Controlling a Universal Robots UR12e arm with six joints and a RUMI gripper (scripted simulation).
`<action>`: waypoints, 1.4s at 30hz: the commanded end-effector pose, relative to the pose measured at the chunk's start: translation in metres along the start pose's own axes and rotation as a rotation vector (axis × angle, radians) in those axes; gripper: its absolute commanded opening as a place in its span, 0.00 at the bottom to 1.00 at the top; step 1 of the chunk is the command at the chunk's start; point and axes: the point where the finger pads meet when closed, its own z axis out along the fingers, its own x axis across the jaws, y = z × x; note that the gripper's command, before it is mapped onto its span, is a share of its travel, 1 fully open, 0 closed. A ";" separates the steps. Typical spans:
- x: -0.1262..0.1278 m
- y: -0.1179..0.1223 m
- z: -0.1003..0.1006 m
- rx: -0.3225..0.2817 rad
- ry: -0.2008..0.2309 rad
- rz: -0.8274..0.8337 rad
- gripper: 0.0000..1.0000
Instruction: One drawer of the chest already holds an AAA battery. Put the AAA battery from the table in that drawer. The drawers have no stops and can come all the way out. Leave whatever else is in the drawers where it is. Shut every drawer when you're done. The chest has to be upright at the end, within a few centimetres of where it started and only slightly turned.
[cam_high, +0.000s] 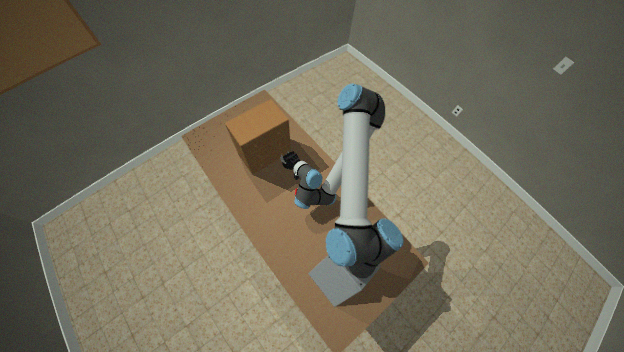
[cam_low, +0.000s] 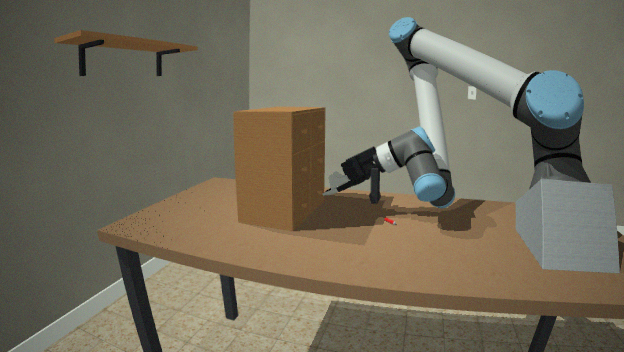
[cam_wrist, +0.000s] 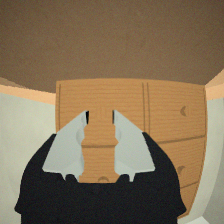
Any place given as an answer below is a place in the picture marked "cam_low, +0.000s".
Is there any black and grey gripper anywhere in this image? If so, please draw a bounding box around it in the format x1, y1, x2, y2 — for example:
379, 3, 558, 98
322, 147, 386, 195

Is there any brown chest of drawers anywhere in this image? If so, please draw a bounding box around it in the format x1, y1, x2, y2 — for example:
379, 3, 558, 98
233, 107, 325, 231

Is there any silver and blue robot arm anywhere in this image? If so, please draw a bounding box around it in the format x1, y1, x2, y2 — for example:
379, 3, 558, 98
376, 17, 591, 208

